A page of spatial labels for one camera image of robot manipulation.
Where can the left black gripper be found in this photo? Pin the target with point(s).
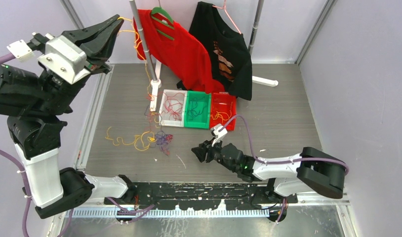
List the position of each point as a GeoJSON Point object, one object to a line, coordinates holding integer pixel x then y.
{"type": "Point", "coordinates": [97, 41]}

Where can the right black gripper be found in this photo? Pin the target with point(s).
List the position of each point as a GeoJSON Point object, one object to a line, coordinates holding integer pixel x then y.
{"type": "Point", "coordinates": [204, 147]}

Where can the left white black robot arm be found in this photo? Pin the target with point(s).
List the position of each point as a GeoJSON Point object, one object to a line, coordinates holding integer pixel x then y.
{"type": "Point", "coordinates": [39, 80]}

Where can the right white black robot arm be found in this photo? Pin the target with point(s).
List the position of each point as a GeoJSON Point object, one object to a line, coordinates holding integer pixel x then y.
{"type": "Point", "coordinates": [310, 170]}

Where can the green plastic bin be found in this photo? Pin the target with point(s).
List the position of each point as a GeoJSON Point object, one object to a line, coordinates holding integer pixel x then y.
{"type": "Point", "coordinates": [197, 110]}

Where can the red plastic bin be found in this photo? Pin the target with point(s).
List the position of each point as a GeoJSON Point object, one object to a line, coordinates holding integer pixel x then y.
{"type": "Point", "coordinates": [223, 107]}

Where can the white plastic bin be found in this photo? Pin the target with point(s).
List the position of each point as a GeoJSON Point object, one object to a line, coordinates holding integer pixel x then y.
{"type": "Point", "coordinates": [172, 108]}

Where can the metal clothes rack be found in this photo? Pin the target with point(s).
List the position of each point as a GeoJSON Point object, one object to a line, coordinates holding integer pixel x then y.
{"type": "Point", "coordinates": [155, 71]}

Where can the green clothes hanger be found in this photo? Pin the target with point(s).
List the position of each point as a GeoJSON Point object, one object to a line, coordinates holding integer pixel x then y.
{"type": "Point", "coordinates": [163, 23]}

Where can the red t-shirt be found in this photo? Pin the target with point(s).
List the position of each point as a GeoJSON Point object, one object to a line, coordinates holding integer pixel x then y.
{"type": "Point", "coordinates": [176, 48]}

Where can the black printed t-shirt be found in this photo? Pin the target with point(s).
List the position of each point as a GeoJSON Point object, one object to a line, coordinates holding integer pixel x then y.
{"type": "Point", "coordinates": [231, 65]}

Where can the pink clothes hanger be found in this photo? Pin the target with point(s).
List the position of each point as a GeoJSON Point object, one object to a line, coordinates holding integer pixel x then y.
{"type": "Point", "coordinates": [224, 8]}

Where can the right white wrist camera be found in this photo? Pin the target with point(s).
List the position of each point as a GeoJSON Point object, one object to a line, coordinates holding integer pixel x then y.
{"type": "Point", "coordinates": [218, 132]}

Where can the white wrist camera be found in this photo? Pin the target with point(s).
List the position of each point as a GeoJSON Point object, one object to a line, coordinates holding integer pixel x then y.
{"type": "Point", "coordinates": [64, 58]}
{"type": "Point", "coordinates": [218, 132]}

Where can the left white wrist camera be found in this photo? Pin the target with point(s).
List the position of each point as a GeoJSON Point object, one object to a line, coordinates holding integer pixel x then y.
{"type": "Point", "coordinates": [64, 58]}

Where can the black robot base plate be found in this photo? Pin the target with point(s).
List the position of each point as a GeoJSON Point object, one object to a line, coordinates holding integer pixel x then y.
{"type": "Point", "coordinates": [199, 196]}

